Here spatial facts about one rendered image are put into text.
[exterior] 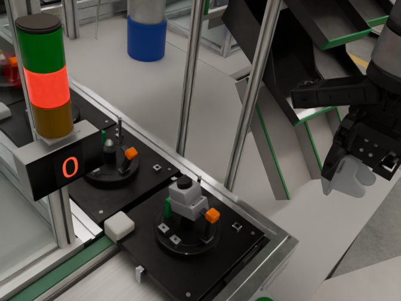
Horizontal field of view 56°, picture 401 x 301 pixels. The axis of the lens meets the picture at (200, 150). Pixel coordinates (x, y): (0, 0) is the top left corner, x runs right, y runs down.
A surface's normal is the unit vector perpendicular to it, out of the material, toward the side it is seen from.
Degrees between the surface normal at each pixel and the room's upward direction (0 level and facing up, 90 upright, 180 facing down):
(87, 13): 90
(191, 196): 70
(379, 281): 0
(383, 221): 0
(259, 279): 0
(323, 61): 25
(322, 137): 45
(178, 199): 92
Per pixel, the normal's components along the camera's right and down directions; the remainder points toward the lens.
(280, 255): 0.12, -0.75
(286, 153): 0.52, -0.13
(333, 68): 0.37, -0.44
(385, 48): -0.94, 0.13
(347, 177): -0.67, 0.46
